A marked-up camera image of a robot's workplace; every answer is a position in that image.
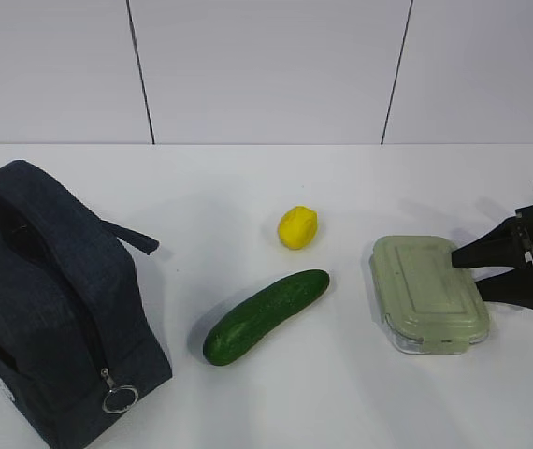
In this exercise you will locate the green lidded glass container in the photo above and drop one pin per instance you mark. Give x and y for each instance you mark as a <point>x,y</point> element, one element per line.
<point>428,307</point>

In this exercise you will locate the yellow lemon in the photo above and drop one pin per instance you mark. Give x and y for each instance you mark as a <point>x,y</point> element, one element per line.
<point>298,227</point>

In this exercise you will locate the green cucumber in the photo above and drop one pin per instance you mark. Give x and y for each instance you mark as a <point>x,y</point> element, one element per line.
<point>239,330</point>

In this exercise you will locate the dark blue lunch bag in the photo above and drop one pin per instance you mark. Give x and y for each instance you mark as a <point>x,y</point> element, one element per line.
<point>76,348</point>

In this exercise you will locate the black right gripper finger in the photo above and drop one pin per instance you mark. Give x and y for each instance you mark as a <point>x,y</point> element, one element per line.
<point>514,287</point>
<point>502,247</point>

